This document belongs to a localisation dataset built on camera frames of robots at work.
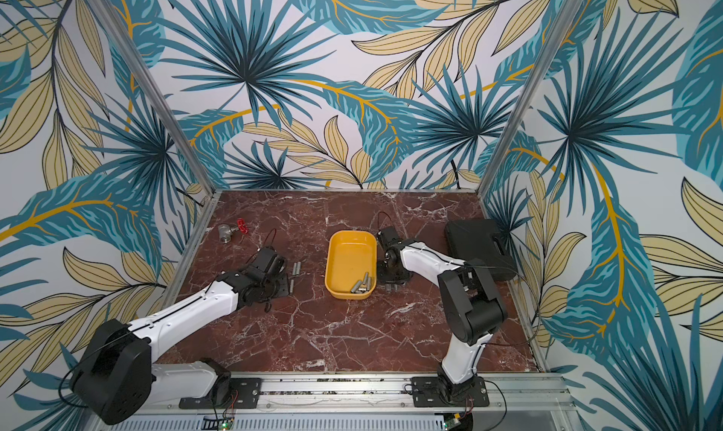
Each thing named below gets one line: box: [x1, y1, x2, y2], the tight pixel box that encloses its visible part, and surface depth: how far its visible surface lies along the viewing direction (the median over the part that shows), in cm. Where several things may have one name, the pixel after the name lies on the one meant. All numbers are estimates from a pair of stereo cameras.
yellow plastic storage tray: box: [324, 230, 378, 301], surface depth 100 cm
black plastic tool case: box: [445, 219, 518, 281], surface depth 102 cm
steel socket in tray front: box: [350, 271, 372, 294], surface depth 94 cm
